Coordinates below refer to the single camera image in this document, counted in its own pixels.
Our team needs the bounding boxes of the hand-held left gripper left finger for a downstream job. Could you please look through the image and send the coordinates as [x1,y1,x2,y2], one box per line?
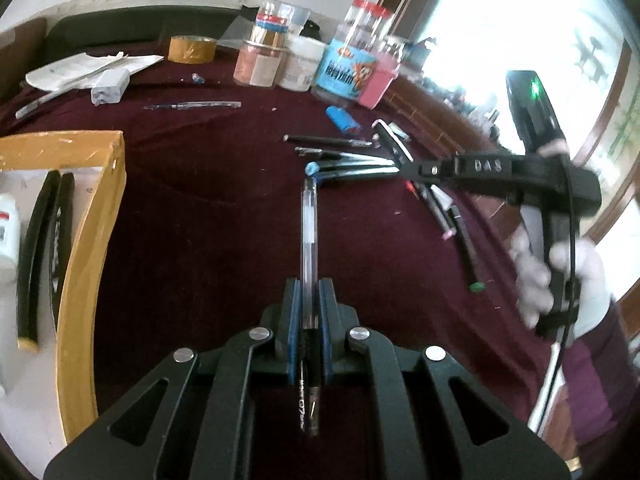
[42,278,304,480]

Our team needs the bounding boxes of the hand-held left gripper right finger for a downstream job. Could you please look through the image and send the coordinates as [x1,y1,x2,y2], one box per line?
[318,278,572,480]

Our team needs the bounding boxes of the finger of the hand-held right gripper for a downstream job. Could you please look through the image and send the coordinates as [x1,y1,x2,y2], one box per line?
[394,158,459,184]

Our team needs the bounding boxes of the black marker blue cap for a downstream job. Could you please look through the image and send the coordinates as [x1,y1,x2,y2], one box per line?
[305,161,402,184]

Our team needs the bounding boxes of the black marker green cap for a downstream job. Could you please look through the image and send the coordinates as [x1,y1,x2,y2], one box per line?
[448,203,487,295]

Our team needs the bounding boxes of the clear gel pen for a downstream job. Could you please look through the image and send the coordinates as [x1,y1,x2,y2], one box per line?
[299,178,322,437]

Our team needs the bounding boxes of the black pen silver clip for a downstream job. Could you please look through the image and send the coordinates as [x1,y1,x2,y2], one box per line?
[294,146,397,167]

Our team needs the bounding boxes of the cardboard box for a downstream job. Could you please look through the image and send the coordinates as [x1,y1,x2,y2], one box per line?
[0,130,127,447]

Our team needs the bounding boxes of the thick black marker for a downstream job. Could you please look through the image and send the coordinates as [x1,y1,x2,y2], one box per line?
[47,172,77,312]

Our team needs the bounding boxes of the white bottle red band label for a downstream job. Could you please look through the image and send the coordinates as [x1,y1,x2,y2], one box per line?
[0,193,22,285]

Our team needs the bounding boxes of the person's right forearm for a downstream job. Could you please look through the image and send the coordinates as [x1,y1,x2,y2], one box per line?
[547,302,638,466]

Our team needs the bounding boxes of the person's right hand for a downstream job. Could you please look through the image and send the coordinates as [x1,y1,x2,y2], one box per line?
[509,139,615,348]

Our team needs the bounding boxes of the blue battery pack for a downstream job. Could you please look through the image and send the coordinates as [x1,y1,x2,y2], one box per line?
[326,105,359,134]

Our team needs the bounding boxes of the pink bottle knit sleeve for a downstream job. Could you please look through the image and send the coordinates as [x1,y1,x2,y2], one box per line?
[357,35,407,110]

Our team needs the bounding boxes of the clear jar cartoon label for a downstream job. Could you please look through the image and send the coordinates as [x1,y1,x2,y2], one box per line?
[312,0,397,107]

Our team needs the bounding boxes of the white plastic tub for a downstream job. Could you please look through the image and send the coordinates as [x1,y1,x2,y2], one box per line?
[277,35,327,94]

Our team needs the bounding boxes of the pinkish clear jar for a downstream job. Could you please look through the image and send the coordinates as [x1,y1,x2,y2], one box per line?
[233,39,289,89]

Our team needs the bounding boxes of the clear jar striped tape rolls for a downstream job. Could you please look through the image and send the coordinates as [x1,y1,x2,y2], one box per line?
[256,0,311,44]

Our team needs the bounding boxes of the clear pen blue ink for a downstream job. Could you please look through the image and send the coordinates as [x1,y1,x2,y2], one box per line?
[144,101,242,111]

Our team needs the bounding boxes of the gold tape roll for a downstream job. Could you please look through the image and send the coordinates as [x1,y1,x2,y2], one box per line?
[167,35,217,65]

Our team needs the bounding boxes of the white charger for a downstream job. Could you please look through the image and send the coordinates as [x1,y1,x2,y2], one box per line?
[90,70,132,107]

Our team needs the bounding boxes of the white stick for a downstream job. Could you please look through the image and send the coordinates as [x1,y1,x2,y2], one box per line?
[50,52,127,90]

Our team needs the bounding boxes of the black chair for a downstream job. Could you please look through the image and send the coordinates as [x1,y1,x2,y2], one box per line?
[43,4,242,57]

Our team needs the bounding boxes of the grey pen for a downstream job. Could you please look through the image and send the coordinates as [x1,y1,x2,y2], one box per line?
[14,90,67,120]

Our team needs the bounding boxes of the black cable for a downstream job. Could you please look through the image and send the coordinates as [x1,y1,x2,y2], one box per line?
[557,153,579,357]

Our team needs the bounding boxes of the white cable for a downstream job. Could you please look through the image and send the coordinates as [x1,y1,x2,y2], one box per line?
[527,337,569,434]

